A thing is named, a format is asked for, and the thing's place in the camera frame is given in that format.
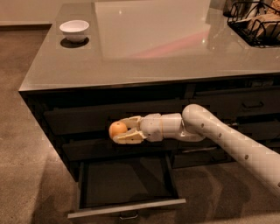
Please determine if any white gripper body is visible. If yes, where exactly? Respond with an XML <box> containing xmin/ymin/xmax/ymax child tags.
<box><xmin>140</xmin><ymin>114</ymin><xmax>162</xmax><ymax>142</ymax></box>

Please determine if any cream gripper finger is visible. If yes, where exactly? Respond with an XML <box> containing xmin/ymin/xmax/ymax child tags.
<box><xmin>113</xmin><ymin>129</ymin><xmax>146</xmax><ymax>144</ymax></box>
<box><xmin>121</xmin><ymin>115</ymin><xmax>142</xmax><ymax>130</ymax></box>

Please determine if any orange fruit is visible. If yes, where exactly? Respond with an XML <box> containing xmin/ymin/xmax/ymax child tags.
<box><xmin>108</xmin><ymin>122</ymin><xmax>128</xmax><ymax>139</ymax></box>

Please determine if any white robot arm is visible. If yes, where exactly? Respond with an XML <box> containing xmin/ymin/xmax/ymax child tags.
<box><xmin>108</xmin><ymin>104</ymin><xmax>280</xmax><ymax>195</ymax></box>

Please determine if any dark top left drawer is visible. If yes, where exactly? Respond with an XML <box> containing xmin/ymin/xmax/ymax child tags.
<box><xmin>44</xmin><ymin>99</ymin><xmax>187</xmax><ymax>135</ymax></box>

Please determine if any dark drawer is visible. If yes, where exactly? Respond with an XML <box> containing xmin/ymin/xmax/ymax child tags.
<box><xmin>189</xmin><ymin>87</ymin><xmax>280</xmax><ymax>120</ymax></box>
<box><xmin>44</xmin><ymin>99</ymin><xmax>187</xmax><ymax>135</ymax></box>
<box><xmin>172</xmin><ymin>142</ymin><xmax>280</xmax><ymax>169</ymax></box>
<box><xmin>178</xmin><ymin>121</ymin><xmax>280</xmax><ymax>150</ymax></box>
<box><xmin>61</xmin><ymin>132</ymin><xmax>179</xmax><ymax>162</ymax></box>

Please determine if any open bottom left drawer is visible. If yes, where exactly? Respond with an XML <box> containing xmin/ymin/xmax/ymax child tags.
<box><xmin>67</xmin><ymin>152</ymin><xmax>186</xmax><ymax>223</ymax></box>

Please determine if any dark bottom right drawer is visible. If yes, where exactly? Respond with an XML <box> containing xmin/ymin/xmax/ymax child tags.
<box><xmin>172</xmin><ymin>142</ymin><xmax>280</xmax><ymax>169</ymax></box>

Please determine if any dark middle left drawer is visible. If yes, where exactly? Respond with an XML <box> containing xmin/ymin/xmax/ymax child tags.
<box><xmin>61</xmin><ymin>132</ymin><xmax>179</xmax><ymax>162</ymax></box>

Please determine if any dark drawer cabinet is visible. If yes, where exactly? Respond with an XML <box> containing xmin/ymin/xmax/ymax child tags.
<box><xmin>19</xmin><ymin>0</ymin><xmax>280</xmax><ymax>224</ymax></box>

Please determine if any dark top right drawer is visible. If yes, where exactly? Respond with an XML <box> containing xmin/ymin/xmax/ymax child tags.
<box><xmin>189</xmin><ymin>87</ymin><xmax>280</xmax><ymax>120</ymax></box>

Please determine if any dark middle right drawer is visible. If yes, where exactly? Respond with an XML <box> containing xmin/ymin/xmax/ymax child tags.
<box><xmin>178</xmin><ymin>121</ymin><xmax>280</xmax><ymax>150</ymax></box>

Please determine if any white bowl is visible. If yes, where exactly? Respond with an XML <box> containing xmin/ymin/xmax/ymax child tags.
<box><xmin>59</xmin><ymin>20</ymin><xmax>89</xmax><ymax>43</ymax></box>

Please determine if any black wire basket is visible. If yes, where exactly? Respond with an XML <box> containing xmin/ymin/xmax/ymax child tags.
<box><xmin>227</xmin><ymin>0</ymin><xmax>280</xmax><ymax>47</ymax></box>

